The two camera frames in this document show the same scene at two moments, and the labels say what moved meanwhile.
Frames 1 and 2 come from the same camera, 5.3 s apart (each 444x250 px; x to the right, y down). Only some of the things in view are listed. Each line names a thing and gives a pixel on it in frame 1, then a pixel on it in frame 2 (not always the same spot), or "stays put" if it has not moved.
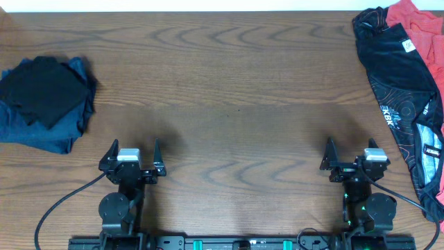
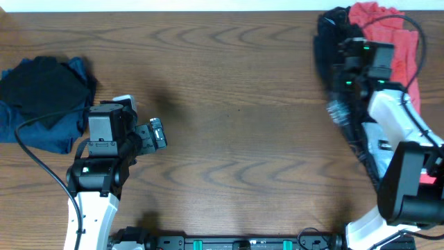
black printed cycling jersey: (412, 104) → (332, 26)
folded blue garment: (15, 129) stays put
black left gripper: (130, 170) → (144, 137)
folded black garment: (44, 89) stays put
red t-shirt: (424, 21) → (393, 30)
